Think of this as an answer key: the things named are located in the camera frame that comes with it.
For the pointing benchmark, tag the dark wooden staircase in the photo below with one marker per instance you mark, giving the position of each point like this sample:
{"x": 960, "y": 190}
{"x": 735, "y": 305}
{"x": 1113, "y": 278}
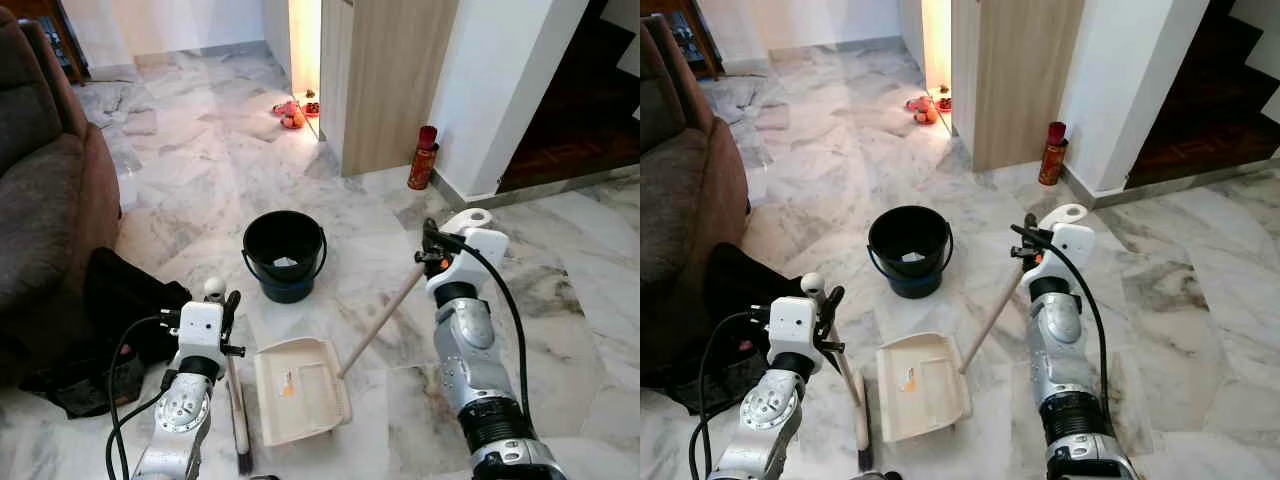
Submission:
{"x": 580, "y": 110}
{"x": 1210, "y": 100}

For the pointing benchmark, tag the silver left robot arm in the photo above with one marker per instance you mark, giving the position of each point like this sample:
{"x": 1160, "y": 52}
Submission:
{"x": 765, "y": 405}
{"x": 185, "y": 410}

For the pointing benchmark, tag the black bucket with blue base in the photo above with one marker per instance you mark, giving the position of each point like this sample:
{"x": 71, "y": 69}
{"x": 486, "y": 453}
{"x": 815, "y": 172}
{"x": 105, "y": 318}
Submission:
{"x": 285, "y": 280}
{"x": 910, "y": 278}

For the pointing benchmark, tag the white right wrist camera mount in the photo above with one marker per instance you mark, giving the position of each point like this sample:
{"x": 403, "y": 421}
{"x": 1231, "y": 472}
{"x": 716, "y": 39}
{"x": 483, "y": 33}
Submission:
{"x": 472, "y": 250}
{"x": 1068, "y": 245}

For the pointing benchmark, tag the light wooden cabinet panel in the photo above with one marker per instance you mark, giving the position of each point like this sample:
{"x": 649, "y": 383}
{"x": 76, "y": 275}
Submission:
{"x": 1020, "y": 80}
{"x": 390, "y": 80}

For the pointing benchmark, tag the white paper in bucket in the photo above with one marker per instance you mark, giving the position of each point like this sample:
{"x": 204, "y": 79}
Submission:
{"x": 281, "y": 262}
{"x": 911, "y": 257}

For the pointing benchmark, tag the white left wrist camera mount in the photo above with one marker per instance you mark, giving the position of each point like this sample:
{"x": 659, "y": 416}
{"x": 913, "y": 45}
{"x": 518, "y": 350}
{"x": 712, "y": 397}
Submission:
{"x": 200, "y": 328}
{"x": 793, "y": 322}

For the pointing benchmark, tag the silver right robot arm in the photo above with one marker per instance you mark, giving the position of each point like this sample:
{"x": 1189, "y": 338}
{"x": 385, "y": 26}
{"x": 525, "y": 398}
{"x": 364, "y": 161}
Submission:
{"x": 1065, "y": 370}
{"x": 475, "y": 370}

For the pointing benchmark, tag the red fire extinguisher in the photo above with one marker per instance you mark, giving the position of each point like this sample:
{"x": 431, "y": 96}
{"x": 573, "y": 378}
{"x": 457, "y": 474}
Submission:
{"x": 1053, "y": 155}
{"x": 424, "y": 160}

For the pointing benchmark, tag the dark wooden furniture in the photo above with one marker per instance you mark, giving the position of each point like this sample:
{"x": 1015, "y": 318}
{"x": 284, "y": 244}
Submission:
{"x": 50, "y": 30}
{"x": 690, "y": 30}

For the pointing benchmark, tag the dark brown sofa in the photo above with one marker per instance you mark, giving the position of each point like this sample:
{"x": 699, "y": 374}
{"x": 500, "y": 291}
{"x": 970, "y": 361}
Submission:
{"x": 50, "y": 200}
{"x": 685, "y": 200}

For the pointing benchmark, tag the black cloth pile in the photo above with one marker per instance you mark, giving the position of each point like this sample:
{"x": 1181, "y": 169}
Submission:
{"x": 740, "y": 290}
{"x": 110, "y": 300}

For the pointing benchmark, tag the red and orange toys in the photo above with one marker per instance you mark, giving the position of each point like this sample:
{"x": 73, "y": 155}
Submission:
{"x": 293, "y": 113}
{"x": 922, "y": 108}

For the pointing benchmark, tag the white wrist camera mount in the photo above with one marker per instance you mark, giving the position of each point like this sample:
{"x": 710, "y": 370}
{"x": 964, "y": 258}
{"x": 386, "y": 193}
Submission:
{"x": 1068, "y": 245}
{"x": 793, "y": 322}
{"x": 200, "y": 328}
{"x": 472, "y": 250}

